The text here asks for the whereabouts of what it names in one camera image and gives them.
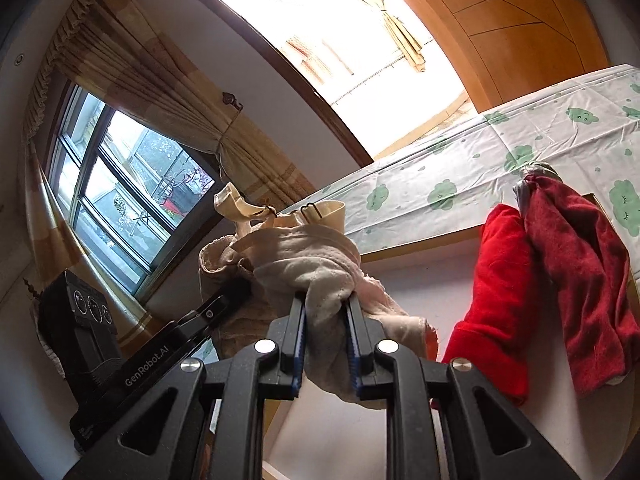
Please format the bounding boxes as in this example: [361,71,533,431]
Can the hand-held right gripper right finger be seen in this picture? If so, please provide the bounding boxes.
[345,295,581,480]

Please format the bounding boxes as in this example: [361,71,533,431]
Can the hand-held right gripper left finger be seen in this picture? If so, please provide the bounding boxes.
[62,295,308,480]

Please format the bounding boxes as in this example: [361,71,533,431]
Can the orange wooden door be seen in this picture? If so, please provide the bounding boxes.
[360,0,612,114]

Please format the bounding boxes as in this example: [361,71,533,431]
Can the yellow checked curtain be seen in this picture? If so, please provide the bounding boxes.
[20,0,326,341]
[320,0,427,74]

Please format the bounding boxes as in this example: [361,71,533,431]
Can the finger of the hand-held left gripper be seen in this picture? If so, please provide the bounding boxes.
[69,280,256,453]

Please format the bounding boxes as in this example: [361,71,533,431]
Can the dark red cloth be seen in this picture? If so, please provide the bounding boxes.
[512,161,640,398]

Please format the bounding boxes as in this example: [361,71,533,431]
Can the cream beige underwear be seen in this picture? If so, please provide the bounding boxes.
[198,182,441,403]

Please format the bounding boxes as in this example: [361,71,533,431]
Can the glass window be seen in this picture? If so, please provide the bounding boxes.
[47,85,223,298]

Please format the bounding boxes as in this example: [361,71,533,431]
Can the bright red underwear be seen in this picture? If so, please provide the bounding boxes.
[440,205,541,407]

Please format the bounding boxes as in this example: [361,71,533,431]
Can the white sheet green cloud print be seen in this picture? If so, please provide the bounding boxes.
[282,62,640,256]

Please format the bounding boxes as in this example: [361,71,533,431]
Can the dark wooden door frame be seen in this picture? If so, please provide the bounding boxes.
[150,0,375,165]

